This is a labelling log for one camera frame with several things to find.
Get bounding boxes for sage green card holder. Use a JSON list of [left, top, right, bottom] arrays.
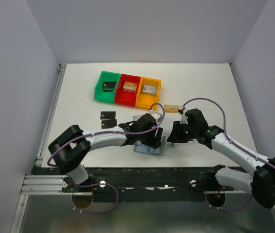
[[133, 136, 175, 156]]

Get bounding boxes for silver VIP card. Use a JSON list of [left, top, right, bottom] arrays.
[[132, 115, 144, 121]]

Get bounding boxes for gold VIP card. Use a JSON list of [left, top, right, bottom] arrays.
[[164, 104, 179, 113]]

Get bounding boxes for black credit card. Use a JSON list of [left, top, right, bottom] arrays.
[[100, 111, 116, 120]]

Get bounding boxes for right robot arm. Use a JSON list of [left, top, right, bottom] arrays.
[[167, 108, 275, 209]]

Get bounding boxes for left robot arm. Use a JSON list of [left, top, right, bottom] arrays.
[[47, 112, 164, 185]]

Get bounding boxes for silver card stack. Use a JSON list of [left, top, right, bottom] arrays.
[[142, 84, 158, 95]]

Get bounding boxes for tan card stack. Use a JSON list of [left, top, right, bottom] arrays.
[[122, 81, 138, 93]]

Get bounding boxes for black card stack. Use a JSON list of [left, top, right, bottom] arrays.
[[103, 82, 117, 92]]

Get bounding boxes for yellow plastic bin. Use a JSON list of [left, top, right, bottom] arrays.
[[135, 77, 161, 109]]

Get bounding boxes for red plastic bin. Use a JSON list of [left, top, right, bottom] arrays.
[[115, 74, 141, 107]]

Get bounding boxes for green plastic bin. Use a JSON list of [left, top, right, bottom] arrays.
[[94, 71, 121, 103]]

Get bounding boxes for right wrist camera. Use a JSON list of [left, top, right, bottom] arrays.
[[178, 106, 188, 125]]

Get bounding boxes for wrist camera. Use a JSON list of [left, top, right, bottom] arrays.
[[178, 106, 188, 125], [149, 109, 163, 121]]

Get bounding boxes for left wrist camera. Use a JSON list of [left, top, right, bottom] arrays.
[[149, 109, 163, 121]]

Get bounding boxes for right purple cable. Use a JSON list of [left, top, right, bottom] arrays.
[[181, 98, 275, 212]]

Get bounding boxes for purple cable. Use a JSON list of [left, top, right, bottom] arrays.
[[181, 98, 275, 212], [46, 102, 165, 214]]

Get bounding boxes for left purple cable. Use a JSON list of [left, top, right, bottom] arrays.
[[46, 102, 165, 214]]

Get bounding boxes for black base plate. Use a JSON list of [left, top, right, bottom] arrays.
[[24, 166, 239, 203]]

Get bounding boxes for aluminium frame rail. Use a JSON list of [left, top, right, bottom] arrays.
[[20, 64, 67, 195]]

